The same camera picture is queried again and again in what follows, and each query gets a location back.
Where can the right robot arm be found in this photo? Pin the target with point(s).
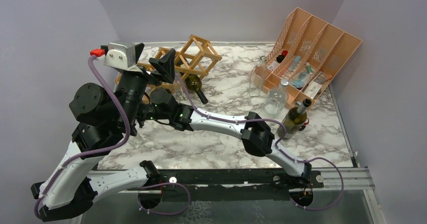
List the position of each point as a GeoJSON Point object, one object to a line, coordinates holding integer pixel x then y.
{"type": "Point", "coordinates": [252, 130]}

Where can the green wine bottle far right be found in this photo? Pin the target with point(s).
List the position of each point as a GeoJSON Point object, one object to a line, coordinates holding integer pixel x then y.
{"type": "Point", "coordinates": [294, 119]}

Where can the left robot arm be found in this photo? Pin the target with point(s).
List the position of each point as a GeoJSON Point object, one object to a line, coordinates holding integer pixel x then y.
{"type": "Point", "coordinates": [106, 113]}

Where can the red black small bottle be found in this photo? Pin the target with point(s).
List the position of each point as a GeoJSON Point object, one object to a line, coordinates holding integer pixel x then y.
{"type": "Point", "coordinates": [280, 58]}

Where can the peach plastic file organizer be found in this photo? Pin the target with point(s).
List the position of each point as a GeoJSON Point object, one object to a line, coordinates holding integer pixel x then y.
{"type": "Point", "coordinates": [326, 47]}

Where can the wooden wine rack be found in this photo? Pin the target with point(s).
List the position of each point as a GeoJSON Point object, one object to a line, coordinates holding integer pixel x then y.
{"type": "Point", "coordinates": [197, 56]}

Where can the clear bottle silver cap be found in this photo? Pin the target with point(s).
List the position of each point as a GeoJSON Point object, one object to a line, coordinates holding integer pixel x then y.
{"type": "Point", "coordinates": [276, 99]}

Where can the blue tape dispenser pack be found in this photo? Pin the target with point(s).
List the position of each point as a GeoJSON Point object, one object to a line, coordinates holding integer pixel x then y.
{"type": "Point", "coordinates": [300, 80]}

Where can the light blue pen case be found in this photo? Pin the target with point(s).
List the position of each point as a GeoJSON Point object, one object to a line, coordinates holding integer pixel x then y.
{"type": "Point", "coordinates": [294, 63]}

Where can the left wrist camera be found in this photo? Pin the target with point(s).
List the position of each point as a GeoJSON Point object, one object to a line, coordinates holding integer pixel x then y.
{"type": "Point", "coordinates": [120, 55]}

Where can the green wine bottle silver neck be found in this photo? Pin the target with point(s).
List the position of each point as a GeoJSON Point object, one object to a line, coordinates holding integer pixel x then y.
{"type": "Point", "coordinates": [194, 84]}

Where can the green white glue tube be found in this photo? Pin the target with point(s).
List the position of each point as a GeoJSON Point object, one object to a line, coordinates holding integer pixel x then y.
{"type": "Point", "coordinates": [308, 68]}

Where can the clear square glass bottle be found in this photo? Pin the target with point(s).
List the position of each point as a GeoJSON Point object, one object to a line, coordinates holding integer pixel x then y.
{"type": "Point", "coordinates": [257, 77]}

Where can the white card package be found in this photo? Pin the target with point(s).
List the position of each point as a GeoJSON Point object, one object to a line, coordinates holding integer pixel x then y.
{"type": "Point", "coordinates": [312, 89]}

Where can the red white small box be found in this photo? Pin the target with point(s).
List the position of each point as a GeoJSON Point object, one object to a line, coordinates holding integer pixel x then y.
{"type": "Point", "coordinates": [273, 65]}

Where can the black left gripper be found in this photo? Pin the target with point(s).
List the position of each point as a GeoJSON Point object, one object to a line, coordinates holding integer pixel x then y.
{"type": "Point", "coordinates": [166, 66]}

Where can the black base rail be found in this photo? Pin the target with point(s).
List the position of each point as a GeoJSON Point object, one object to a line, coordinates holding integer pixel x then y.
{"type": "Point", "coordinates": [228, 185]}

